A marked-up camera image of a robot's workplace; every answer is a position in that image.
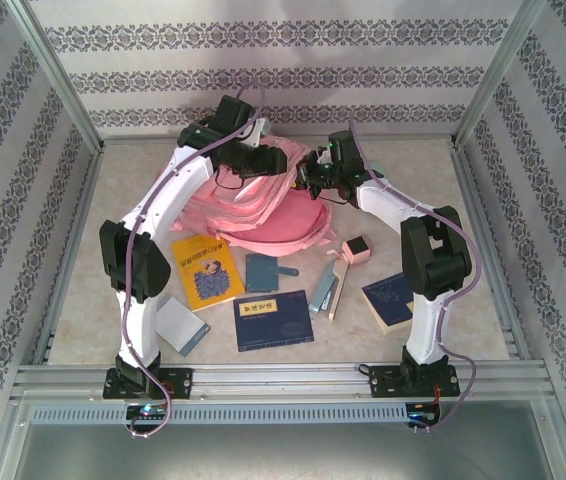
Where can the aluminium cross rail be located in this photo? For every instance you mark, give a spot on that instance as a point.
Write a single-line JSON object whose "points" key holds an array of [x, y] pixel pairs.
{"points": [[428, 138]]}

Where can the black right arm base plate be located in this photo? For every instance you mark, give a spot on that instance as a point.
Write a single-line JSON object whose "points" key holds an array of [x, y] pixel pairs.
{"points": [[383, 382]]}

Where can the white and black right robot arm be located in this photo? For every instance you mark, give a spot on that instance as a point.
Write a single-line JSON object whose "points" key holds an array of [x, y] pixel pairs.
{"points": [[428, 325]]}

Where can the light grey notebook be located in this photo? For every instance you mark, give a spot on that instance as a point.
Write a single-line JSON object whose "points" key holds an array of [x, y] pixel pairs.
{"points": [[183, 325]]}

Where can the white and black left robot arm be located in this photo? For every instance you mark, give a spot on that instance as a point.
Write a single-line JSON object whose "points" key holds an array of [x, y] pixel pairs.
{"points": [[173, 190]]}

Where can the thin navy blue book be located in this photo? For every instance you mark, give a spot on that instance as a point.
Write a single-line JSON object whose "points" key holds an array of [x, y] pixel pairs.
{"points": [[273, 322]]}

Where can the pink backpack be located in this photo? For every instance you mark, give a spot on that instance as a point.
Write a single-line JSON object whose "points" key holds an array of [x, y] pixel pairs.
{"points": [[273, 220]]}

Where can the yellow paperback book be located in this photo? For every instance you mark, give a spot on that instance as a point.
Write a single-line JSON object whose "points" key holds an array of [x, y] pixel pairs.
{"points": [[208, 285]]}

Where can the light-blue slim book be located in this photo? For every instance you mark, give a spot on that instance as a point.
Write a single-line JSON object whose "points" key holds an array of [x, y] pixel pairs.
{"points": [[328, 292]]}

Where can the aluminium side rail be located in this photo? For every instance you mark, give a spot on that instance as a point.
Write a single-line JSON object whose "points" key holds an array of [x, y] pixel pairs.
{"points": [[475, 200], [82, 200]]}

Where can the thick navy blue book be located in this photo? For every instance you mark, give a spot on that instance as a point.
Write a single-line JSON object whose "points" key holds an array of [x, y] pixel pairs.
{"points": [[388, 302]]}

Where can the pink cube pencil sharpener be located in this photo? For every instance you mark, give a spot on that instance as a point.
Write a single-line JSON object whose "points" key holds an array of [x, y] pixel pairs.
{"points": [[358, 249]]}

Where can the aluminium mounting rail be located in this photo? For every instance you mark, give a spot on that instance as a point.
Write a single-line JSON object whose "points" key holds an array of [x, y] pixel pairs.
{"points": [[283, 382]]}

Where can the grey metal sheet panel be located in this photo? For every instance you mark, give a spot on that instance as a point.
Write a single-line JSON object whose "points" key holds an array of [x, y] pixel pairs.
{"points": [[283, 455]]}

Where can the aluminium frame post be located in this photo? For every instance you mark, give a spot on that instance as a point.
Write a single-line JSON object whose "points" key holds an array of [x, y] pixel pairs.
{"points": [[498, 75], [59, 75]]}

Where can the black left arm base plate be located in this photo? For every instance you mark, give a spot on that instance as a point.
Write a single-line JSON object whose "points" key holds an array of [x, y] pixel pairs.
{"points": [[180, 382]]}

